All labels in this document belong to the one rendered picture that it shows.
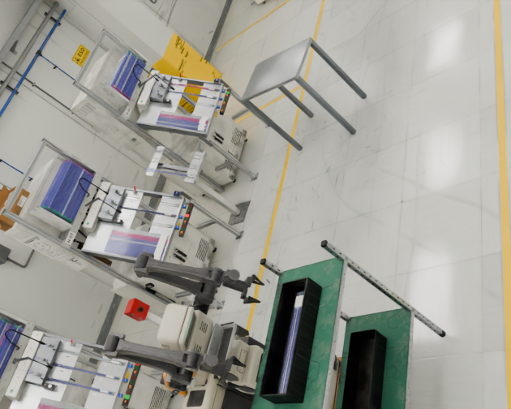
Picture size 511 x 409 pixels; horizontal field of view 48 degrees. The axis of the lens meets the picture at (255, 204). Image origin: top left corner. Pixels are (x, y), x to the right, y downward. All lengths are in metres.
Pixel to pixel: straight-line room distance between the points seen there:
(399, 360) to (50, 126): 5.04
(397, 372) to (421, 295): 0.73
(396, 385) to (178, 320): 1.17
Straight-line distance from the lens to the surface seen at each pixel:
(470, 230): 3.80
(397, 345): 3.23
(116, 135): 6.02
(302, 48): 4.97
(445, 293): 3.66
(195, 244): 5.46
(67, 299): 6.53
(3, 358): 4.58
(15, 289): 6.31
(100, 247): 4.99
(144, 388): 4.94
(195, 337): 3.02
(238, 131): 6.35
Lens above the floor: 2.81
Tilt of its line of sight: 30 degrees down
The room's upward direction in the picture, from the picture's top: 53 degrees counter-clockwise
